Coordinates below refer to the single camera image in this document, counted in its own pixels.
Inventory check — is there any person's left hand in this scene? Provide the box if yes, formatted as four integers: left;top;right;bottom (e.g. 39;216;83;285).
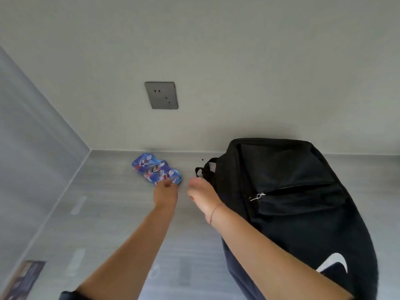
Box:
152;178;179;211

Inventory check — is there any person's right hand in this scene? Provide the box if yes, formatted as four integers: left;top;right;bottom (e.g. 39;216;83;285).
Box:
186;177;225;228

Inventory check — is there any blue cartoon pencil tin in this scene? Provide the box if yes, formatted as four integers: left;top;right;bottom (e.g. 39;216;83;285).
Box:
131;152;183;186

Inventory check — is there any black backpack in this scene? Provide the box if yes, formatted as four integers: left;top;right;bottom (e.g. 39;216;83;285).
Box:
195;137;379;300

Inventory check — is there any person's left forearm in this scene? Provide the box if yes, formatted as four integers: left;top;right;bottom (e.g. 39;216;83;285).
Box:
75;204;175;300

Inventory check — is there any person's right forearm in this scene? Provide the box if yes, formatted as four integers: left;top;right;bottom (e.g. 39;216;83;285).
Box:
211;202;355;300

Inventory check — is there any person's black top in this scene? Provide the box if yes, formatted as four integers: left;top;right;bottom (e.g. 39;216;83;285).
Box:
57;290;83;300

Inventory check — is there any dark blue card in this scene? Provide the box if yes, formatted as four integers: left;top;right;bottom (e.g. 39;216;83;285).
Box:
0;260;47;300

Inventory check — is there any red string bracelet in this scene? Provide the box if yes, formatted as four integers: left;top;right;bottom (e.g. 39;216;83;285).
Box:
209;202;225;226

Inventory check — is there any grey wall socket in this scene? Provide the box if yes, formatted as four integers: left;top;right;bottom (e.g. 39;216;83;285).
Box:
144;81;179;110

